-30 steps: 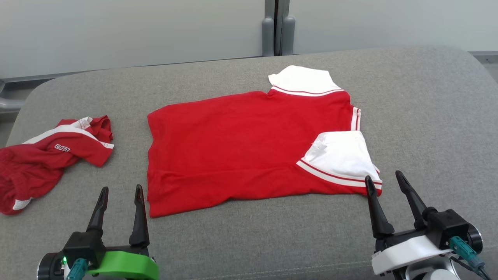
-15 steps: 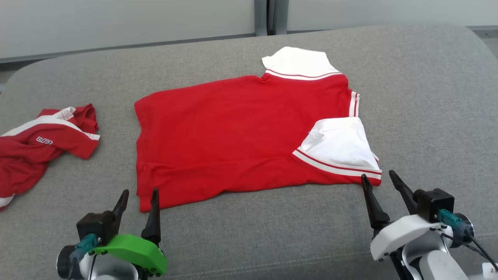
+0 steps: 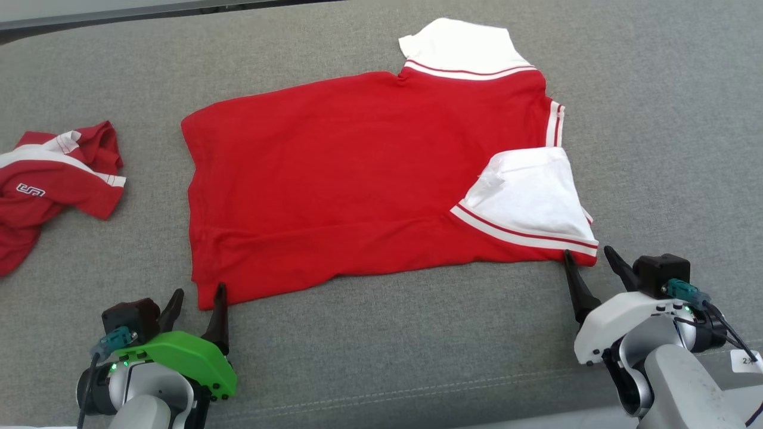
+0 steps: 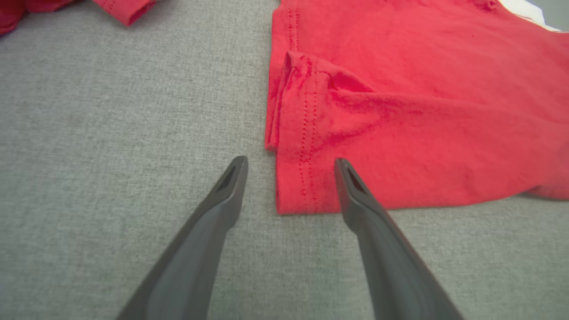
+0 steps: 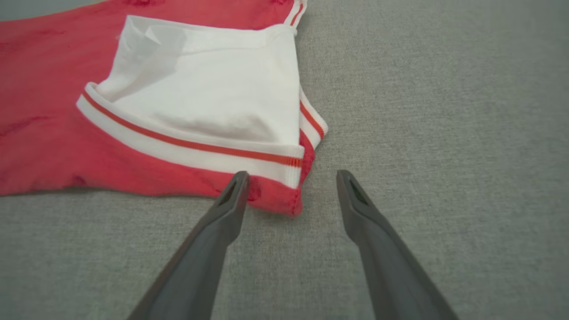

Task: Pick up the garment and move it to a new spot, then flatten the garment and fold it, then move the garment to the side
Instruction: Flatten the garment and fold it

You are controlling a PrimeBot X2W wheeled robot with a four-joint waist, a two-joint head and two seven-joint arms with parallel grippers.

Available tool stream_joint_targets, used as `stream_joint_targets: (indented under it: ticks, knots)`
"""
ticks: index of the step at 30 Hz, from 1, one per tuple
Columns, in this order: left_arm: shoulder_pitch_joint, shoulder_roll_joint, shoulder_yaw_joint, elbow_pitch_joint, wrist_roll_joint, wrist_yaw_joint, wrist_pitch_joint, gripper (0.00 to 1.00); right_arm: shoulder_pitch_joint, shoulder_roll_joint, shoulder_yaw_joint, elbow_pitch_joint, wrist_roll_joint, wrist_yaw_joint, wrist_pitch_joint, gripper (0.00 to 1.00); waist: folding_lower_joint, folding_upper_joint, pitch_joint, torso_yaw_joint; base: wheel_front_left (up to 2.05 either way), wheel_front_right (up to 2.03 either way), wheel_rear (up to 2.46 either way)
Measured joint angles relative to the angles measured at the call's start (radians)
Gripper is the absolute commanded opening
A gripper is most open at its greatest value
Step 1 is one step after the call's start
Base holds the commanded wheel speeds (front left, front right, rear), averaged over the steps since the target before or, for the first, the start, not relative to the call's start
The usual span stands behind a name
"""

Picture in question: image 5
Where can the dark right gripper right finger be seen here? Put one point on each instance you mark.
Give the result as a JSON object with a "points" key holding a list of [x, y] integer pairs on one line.
{"points": [[400, 284]]}

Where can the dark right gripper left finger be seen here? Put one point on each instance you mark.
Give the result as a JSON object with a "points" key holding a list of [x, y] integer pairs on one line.
{"points": [[195, 275]]}

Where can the red jersey with white sleeves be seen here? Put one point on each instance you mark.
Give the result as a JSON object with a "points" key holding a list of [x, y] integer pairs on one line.
{"points": [[53, 111]]}

